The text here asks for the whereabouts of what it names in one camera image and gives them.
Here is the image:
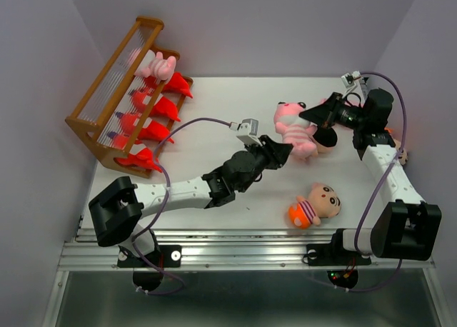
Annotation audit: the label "pink striped pig plush back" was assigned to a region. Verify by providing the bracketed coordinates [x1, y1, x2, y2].
[273, 101, 318, 161]

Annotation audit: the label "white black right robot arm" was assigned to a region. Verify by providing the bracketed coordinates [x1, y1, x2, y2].
[299, 89, 442, 263]

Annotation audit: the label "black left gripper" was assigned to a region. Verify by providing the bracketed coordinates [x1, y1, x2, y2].
[236, 134, 292, 193]

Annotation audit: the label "pink striped pig plush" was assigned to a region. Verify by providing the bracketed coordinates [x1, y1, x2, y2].
[273, 101, 318, 161]
[134, 50, 177, 81]

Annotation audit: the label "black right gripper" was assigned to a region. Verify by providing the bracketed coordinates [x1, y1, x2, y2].
[298, 92, 367, 131]

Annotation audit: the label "pink striped pig plush front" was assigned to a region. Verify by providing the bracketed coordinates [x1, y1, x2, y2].
[134, 50, 177, 81]

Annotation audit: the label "boy doll orange pants front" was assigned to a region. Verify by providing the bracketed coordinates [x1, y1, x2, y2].
[288, 183, 342, 229]

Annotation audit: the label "red shark plush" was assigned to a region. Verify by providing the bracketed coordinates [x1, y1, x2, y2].
[106, 131, 162, 173]
[144, 72, 193, 98]
[129, 88, 181, 121]
[115, 112, 170, 141]

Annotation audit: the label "aluminium front mounting rail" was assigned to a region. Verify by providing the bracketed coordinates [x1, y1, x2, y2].
[56, 228, 437, 273]

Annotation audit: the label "wooden tiered shelf rack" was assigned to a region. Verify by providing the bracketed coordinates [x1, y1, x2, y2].
[65, 16, 190, 178]

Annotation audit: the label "boy doll orange pants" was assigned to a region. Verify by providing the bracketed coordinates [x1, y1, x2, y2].
[386, 128, 408, 166]
[288, 183, 342, 229]
[311, 127, 338, 154]

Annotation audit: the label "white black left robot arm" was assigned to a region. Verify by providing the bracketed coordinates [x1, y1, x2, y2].
[89, 135, 293, 266]

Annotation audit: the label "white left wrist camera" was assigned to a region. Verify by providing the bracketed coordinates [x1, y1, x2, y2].
[229, 119, 261, 146]

